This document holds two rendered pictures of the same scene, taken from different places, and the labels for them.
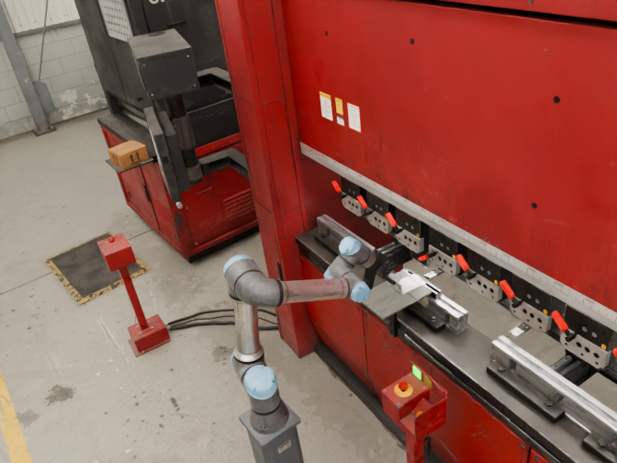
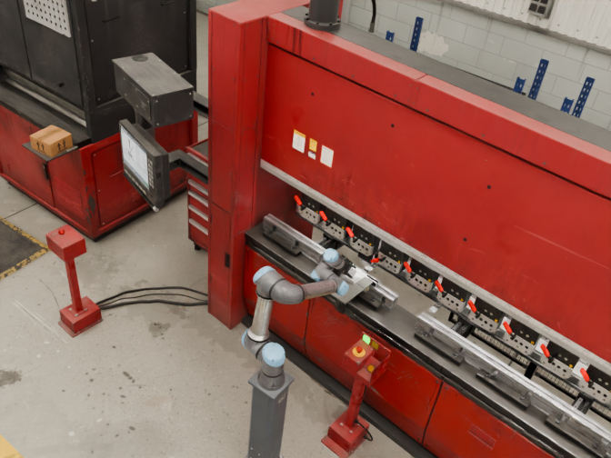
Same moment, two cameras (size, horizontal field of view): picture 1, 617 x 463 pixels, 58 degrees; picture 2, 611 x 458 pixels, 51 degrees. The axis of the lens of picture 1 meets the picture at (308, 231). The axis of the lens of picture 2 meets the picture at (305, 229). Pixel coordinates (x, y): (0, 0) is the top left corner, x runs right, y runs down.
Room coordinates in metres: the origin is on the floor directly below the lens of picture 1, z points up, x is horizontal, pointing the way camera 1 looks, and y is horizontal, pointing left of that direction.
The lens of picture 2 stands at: (-0.54, 1.08, 3.51)
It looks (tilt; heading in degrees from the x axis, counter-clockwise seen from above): 38 degrees down; 335
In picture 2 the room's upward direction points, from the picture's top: 7 degrees clockwise
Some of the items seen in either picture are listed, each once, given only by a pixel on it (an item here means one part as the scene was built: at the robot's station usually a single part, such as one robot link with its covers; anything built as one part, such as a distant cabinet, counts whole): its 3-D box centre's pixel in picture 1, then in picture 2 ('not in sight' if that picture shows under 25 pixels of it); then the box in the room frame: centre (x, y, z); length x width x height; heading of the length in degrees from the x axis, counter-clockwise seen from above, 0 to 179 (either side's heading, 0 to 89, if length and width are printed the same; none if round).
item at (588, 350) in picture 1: (592, 332); (488, 312); (1.19, -0.81, 1.26); 0.15 x 0.09 x 0.17; 28
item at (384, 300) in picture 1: (393, 295); (346, 284); (1.81, -0.32, 1.00); 0.26 x 0.18 x 0.01; 118
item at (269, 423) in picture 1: (267, 409); (272, 373); (1.45, 0.25, 0.82); 0.15 x 0.15 x 0.10
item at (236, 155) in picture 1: (229, 169); (184, 171); (2.90, 0.40, 1.18); 0.40 x 0.24 x 0.07; 28
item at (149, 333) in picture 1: (131, 293); (73, 279); (2.89, 1.18, 0.41); 0.25 x 0.20 x 0.83; 118
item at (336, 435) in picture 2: not in sight; (345, 433); (1.44, -0.29, 0.06); 0.25 x 0.20 x 0.12; 118
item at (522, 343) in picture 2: not in sight; (524, 333); (1.02, -0.90, 1.26); 0.15 x 0.09 x 0.17; 28
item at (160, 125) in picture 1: (168, 151); (146, 162); (2.69, 0.66, 1.42); 0.45 x 0.12 x 0.36; 16
